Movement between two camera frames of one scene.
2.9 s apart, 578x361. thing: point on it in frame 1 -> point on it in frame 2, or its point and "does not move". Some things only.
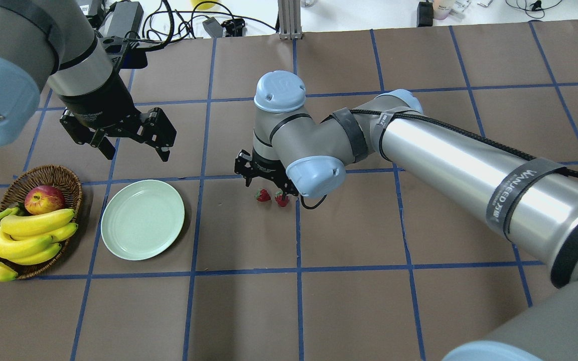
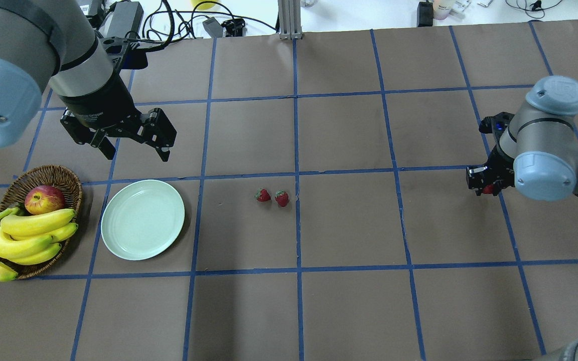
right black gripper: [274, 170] -> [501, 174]
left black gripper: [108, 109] does not move
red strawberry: [262, 195] does not move
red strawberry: [278, 197] does not move
